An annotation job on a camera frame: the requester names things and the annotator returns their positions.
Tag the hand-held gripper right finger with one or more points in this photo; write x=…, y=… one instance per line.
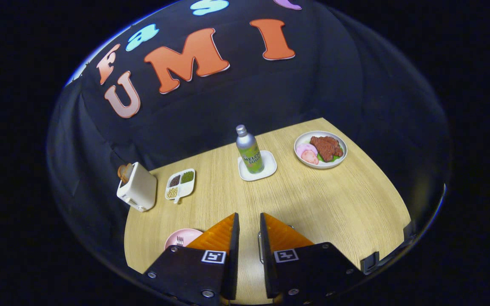
x=266, y=255

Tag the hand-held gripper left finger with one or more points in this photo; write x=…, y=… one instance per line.
x=234, y=255

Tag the pink plate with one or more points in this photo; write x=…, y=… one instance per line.
x=181, y=233

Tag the white sectioned dish with beans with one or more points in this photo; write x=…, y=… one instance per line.
x=181, y=183

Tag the white square coaster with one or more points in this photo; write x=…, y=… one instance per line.
x=269, y=163

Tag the green and silver bottle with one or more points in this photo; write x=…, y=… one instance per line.
x=250, y=151

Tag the salmon pink ham slice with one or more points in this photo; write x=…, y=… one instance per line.
x=310, y=158

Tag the light pink ham slice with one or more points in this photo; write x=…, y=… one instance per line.
x=306, y=148

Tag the white toaster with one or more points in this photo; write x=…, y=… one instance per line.
x=141, y=189

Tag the green lettuce leaf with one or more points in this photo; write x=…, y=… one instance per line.
x=335, y=158

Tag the white round plate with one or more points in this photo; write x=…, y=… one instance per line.
x=306, y=138

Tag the brown fried meat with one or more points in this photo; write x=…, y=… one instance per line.
x=326, y=146

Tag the brown bread slice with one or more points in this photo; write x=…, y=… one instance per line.
x=124, y=171

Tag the black table edge bracket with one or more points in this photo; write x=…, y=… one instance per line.
x=408, y=231
x=370, y=262

